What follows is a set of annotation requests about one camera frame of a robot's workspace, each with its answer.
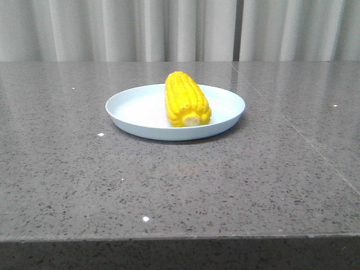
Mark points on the yellow corn cob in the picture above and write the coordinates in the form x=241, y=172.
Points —
x=185, y=102

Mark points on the light blue plate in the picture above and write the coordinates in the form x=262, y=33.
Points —
x=141, y=111

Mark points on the grey pleated curtain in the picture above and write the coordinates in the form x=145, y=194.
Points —
x=179, y=30

